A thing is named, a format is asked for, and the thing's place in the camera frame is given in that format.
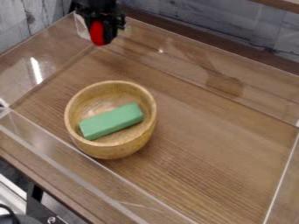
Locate green rectangular block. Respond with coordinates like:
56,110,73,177
78,102,144,140

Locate black metal table frame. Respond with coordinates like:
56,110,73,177
25,183,68,224

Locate black cable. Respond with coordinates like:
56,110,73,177
0,204,21,224

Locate red plush fruit green stem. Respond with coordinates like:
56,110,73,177
89,21,105,46

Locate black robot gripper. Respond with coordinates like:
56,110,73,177
70,0,126,44

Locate clear acrylic tray walls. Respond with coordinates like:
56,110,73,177
0,17,299,224

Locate wooden bowl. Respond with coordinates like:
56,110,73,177
64,80,157,159

